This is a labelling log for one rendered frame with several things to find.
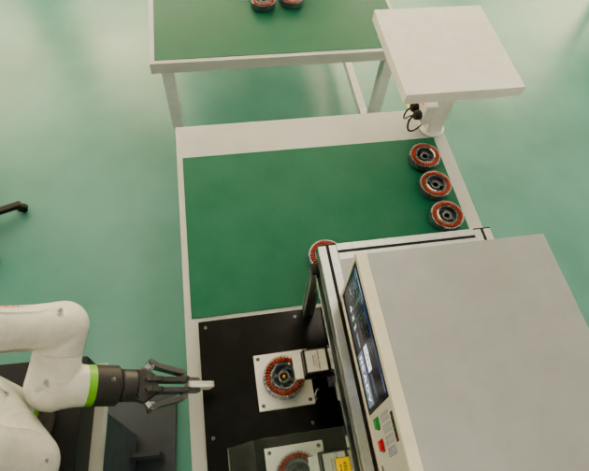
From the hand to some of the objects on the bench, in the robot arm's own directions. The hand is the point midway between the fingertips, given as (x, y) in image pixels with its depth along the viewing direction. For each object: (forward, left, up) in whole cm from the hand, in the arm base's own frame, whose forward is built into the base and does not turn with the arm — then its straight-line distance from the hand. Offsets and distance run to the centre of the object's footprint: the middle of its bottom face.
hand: (199, 385), depth 126 cm
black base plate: (+25, -6, -11) cm, 28 cm away
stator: (+21, +6, -8) cm, 23 cm away
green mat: (+30, +62, -12) cm, 70 cm away
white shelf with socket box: (+57, +96, -14) cm, 112 cm away
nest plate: (+21, +6, -9) cm, 23 cm away
